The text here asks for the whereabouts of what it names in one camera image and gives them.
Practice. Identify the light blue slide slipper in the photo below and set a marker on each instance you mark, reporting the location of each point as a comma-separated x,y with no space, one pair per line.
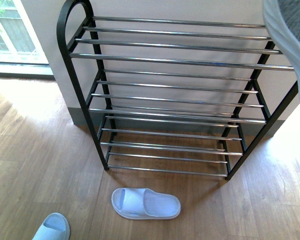
54,227
145,204

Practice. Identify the grey knit sneaker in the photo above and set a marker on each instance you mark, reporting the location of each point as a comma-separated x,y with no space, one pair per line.
282,21

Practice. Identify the black metal shoe rack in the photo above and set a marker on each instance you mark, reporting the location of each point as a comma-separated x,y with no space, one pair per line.
173,96

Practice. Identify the dark grey window frame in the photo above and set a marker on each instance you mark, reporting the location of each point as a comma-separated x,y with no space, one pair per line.
21,53

